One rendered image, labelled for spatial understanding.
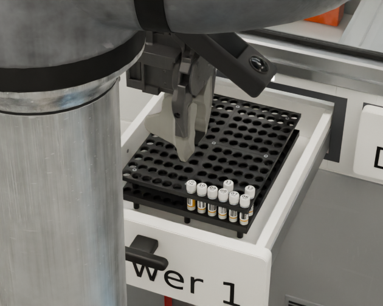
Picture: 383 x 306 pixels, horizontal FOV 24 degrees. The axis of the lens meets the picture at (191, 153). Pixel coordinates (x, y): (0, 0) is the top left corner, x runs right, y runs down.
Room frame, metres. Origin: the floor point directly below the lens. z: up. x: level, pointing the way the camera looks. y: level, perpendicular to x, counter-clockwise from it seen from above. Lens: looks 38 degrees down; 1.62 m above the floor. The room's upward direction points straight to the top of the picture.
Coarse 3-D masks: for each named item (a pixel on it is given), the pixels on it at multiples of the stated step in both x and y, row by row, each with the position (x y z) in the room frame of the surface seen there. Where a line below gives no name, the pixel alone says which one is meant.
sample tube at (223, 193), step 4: (220, 192) 0.83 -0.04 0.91; (224, 192) 0.83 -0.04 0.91; (228, 192) 0.83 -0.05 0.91; (220, 196) 0.83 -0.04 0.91; (224, 196) 0.82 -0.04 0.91; (220, 200) 0.83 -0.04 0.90; (224, 200) 0.82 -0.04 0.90; (220, 208) 0.83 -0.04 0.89; (224, 208) 0.83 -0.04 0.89; (220, 212) 0.83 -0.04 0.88; (224, 212) 0.83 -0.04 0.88; (220, 216) 0.83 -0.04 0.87; (224, 216) 0.83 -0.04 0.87
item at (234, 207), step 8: (128, 168) 0.89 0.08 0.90; (128, 176) 0.87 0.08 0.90; (144, 176) 0.88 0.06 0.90; (152, 176) 0.87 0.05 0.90; (144, 184) 0.86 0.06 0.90; (152, 184) 0.86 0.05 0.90; (160, 184) 0.86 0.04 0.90; (168, 184) 0.87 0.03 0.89; (176, 184) 0.86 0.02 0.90; (184, 184) 0.86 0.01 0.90; (168, 192) 0.85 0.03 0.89; (176, 192) 0.84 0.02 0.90; (184, 192) 0.84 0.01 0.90; (200, 200) 0.83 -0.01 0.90; (208, 200) 0.83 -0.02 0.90; (216, 200) 0.83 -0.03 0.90; (232, 208) 0.82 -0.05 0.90; (240, 208) 0.81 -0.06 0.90; (248, 208) 0.81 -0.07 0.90
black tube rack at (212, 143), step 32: (224, 96) 1.06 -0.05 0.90; (224, 128) 0.98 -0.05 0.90; (256, 128) 0.98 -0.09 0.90; (288, 128) 0.98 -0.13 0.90; (160, 160) 0.91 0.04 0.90; (192, 160) 0.91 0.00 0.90; (224, 160) 0.91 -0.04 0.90; (256, 160) 0.91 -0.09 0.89; (128, 192) 0.88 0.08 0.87; (160, 192) 0.88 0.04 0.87; (256, 192) 0.84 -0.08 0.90; (224, 224) 0.82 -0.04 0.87
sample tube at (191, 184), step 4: (188, 180) 0.85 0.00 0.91; (192, 180) 0.85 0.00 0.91; (188, 184) 0.84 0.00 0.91; (192, 184) 0.84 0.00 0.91; (188, 188) 0.84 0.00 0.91; (192, 188) 0.84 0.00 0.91; (188, 192) 0.84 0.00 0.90; (192, 192) 0.84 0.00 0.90; (188, 200) 0.84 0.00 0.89; (192, 200) 0.84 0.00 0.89; (188, 204) 0.84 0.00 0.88; (192, 204) 0.84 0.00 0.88; (188, 208) 0.84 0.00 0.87; (192, 208) 0.84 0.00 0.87
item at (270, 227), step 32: (160, 96) 1.07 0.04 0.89; (288, 96) 1.07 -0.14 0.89; (128, 128) 0.99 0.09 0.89; (320, 128) 0.99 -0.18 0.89; (128, 160) 0.96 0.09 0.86; (288, 160) 0.99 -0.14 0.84; (320, 160) 0.97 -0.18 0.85; (288, 192) 0.85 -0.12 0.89; (192, 224) 0.85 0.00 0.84; (256, 224) 0.85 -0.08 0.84; (288, 224) 0.83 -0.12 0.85
